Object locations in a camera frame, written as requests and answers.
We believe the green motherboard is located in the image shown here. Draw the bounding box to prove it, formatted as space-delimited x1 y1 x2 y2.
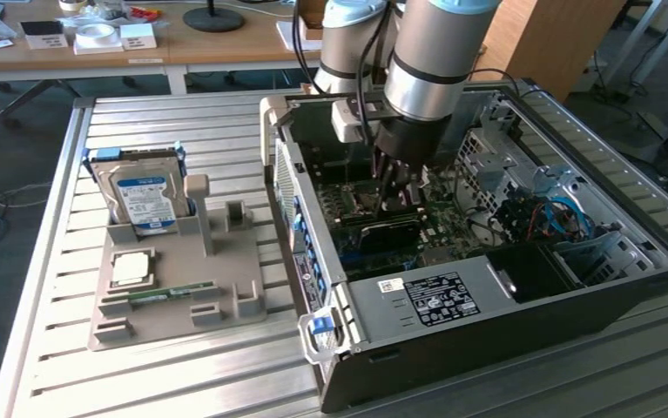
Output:
310 160 493 280

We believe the green RAM stick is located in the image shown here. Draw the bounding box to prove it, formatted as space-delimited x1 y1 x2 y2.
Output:
126 280 219 302

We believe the open black PC case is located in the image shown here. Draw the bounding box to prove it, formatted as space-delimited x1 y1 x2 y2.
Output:
258 78 668 414

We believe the hard disk with blue caddy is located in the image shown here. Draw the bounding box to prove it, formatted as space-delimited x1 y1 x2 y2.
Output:
82 141 188 237

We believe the wooden cabinet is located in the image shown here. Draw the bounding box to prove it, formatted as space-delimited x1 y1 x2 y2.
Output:
477 0 629 102

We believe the wooden desk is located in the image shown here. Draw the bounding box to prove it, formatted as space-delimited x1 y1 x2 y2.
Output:
0 0 486 84

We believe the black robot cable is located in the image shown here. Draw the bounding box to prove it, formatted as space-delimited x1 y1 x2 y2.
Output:
290 0 335 97

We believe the black and white card box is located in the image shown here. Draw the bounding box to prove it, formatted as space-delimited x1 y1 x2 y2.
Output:
22 20 71 51

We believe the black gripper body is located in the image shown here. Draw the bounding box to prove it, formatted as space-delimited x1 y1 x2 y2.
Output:
372 115 447 170

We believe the silver CPU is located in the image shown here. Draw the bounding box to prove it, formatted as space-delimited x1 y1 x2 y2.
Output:
110 252 156 287

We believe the black round lamp base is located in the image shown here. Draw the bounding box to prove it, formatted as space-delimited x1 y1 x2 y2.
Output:
182 0 248 32

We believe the metal disk bay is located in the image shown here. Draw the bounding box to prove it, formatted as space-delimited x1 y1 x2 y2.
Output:
454 125 522 211

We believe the beige wrist camera box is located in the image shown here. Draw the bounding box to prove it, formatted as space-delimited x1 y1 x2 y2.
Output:
330 98 383 144

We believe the white floor cable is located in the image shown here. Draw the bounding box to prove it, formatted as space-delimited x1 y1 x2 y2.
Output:
0 180 56 210

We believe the white tape roll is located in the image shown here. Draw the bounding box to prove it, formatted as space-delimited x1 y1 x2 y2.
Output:
72 23 124 55

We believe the grey parts rack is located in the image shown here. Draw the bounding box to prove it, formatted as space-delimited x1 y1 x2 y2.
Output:
87 173 271 352

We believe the grey power supply unit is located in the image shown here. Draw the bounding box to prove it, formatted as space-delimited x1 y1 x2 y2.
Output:
344 255 517 346

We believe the black graphics card with fan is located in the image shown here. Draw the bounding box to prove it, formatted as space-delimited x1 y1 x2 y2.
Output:
332 207 429 262

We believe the blue disk wire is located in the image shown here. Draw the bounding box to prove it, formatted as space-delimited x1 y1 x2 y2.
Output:
547 196 595 241

